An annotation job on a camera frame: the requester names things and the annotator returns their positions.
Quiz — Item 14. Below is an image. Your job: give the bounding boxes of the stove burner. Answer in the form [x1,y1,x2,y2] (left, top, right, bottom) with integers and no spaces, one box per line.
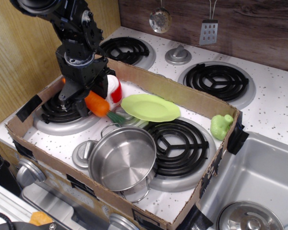
[34,93,100,136]
[97,37,156,70]
[141,118,216,192]
[178,61,256,110]

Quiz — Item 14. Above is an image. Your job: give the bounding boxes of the back right stove burner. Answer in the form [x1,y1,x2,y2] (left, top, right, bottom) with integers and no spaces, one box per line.
[178,61,256,110]

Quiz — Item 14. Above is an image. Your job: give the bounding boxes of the front left stove burner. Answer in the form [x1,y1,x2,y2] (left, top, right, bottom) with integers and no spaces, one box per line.
[34,93,100,136]

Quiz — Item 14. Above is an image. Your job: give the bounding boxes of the back left stove burner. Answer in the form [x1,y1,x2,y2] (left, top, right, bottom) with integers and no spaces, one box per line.
[97,37,156,70]

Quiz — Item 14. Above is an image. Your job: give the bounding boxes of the silver oven knob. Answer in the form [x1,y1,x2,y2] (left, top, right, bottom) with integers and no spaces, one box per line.
[108,213,133,230]
[16,158,46,188]

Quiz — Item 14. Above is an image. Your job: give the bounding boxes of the stainless steel sink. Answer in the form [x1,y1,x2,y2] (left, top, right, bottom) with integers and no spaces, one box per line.
[200,132,288,230]

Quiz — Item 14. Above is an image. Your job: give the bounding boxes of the orange object bottom left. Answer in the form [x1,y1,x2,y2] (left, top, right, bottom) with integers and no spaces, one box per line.
[29,211,53,226]

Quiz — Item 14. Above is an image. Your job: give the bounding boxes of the silver stove knob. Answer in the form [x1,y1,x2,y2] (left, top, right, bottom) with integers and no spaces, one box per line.
[113,106,147,127]
[165,45,192,65]
[72,140,97,170]

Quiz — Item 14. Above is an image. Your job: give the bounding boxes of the silver oven knob right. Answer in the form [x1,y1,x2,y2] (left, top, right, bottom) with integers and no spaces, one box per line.
[108,213,133,230]

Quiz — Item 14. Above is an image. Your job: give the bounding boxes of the hanging metal spatula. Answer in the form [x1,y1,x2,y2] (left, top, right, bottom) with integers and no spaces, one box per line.
[199,0,218,46]

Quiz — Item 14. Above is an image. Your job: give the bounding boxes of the stainless steel pot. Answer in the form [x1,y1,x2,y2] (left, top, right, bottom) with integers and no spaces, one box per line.
[88,123,156,203]

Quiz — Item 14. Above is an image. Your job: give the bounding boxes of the silver stove knob back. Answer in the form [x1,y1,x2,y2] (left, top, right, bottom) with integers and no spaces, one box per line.
[165,45,192,65]

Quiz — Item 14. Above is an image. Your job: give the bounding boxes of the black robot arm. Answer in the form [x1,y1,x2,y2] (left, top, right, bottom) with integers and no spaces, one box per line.
[11,0,108,117]

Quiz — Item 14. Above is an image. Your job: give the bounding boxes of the black cable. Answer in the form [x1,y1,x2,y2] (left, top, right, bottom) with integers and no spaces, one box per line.
[0,210,15,230]

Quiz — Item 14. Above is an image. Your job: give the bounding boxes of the orange toy carrot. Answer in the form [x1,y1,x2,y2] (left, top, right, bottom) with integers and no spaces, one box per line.
[72,90,124,124]

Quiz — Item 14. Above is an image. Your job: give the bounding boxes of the light green plastic plate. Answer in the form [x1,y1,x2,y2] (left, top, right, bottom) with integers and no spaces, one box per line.
[121,94,180,122]

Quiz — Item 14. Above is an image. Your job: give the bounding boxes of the silver oven knob left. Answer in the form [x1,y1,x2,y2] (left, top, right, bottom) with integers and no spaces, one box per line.
[16,158,46,188]

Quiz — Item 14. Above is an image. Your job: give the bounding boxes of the red white toy sushi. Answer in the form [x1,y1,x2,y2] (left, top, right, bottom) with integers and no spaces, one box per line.
[106,75,123,110]

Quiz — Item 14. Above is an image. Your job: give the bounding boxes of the silver stove knob centre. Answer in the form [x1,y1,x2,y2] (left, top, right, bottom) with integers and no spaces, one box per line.
[113,106,147,127]

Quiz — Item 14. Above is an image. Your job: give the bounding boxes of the silver stove knob front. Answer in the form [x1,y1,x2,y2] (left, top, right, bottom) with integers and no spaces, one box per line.
[72,140,97,170]

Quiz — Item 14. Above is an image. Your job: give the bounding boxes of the hanging metal strainer spoon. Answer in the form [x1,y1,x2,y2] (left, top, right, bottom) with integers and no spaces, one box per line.
[149,0,172,34]

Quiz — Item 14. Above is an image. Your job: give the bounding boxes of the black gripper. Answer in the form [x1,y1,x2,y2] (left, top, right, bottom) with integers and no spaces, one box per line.
[56,39,108,117]

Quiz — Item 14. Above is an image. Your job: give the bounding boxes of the front right stove burner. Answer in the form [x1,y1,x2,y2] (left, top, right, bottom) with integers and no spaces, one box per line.
[141,118,216,192]

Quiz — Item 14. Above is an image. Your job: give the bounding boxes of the brown cardboard fence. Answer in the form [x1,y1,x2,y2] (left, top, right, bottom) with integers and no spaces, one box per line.
[6,60,242,230]

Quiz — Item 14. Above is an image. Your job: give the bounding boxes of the green toy broccoli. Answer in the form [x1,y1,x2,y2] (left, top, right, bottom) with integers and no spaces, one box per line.
[210,115,234,140]

